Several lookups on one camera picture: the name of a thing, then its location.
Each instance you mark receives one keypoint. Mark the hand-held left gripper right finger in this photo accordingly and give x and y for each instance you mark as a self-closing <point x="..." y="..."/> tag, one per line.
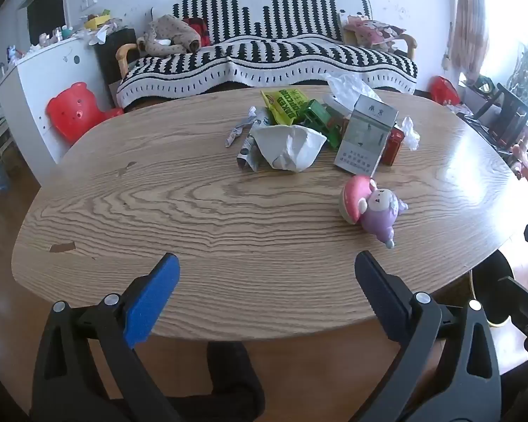
<point x="376" y="292"/>

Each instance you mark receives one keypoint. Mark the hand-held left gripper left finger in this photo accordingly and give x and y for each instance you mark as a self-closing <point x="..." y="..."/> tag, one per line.
<point x="152" y="301"/>

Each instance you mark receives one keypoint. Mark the black trash bin gold rim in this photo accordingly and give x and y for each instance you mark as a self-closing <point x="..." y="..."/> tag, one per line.
<point x="493" y="274"/>

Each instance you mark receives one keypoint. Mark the red small box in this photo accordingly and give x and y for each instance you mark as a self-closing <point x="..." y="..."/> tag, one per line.
<point x="394" y="147"/>

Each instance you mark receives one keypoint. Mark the grey cigarette box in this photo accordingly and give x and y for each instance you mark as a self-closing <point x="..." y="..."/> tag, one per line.
<point x="363" y="143"/>

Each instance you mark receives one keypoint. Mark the small white tissue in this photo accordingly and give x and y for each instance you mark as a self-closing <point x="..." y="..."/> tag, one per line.
<point x="410" y="134"/>

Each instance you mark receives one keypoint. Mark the large white tissue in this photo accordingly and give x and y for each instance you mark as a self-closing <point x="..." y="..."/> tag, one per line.
<point x="288" y="147"/>

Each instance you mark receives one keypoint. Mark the newspaper piece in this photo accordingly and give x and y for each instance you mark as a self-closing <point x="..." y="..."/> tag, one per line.
<point x="247" y="156"/>

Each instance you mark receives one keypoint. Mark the silver wrapper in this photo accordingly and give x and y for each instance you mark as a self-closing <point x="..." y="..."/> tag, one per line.
<point x="242" y="126"/>

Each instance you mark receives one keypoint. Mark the yellow green snack packet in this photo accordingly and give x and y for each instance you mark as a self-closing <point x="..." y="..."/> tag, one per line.
<point x="286" y="104"/>

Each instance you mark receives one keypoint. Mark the pink purple figurine toy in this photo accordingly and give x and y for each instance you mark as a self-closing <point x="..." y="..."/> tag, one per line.
<point x="374" y="209"/>

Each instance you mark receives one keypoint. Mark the black wooden chair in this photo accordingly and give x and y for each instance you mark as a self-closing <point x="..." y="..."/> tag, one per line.
<point x="515" y="116"/>

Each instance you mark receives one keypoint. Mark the translucent white plastic bag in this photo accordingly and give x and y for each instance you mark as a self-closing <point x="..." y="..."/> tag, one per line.
<point x="350" y="90"/>

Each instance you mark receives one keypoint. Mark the red bear-shaped chair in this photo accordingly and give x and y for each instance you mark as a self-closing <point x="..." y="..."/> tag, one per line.
<point x="72" y="112"/>

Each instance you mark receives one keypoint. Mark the patterned curtain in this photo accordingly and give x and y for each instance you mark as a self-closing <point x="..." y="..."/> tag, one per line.
<point x="471" y="17"/>

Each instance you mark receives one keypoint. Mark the wooden sofa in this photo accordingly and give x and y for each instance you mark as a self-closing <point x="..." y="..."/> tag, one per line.
<point x="122" y="59"/>

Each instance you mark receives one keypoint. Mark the white cabinet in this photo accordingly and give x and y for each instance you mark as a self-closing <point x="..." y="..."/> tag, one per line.
<point x="48" y="79"/>

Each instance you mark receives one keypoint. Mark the black white striped blanket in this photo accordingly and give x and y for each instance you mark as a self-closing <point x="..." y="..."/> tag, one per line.
<point x="268" y="57"/>

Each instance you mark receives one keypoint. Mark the pink patterned cushion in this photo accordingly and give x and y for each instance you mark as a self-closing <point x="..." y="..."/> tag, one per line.
<point x="372" y="30"/>

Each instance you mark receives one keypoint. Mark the brown plush toy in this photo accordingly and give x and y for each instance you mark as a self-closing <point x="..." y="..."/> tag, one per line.
<point x="169" y="35"/>

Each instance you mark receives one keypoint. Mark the red cloth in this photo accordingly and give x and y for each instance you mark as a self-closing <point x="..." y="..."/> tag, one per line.
<point x="200" y="28"/>

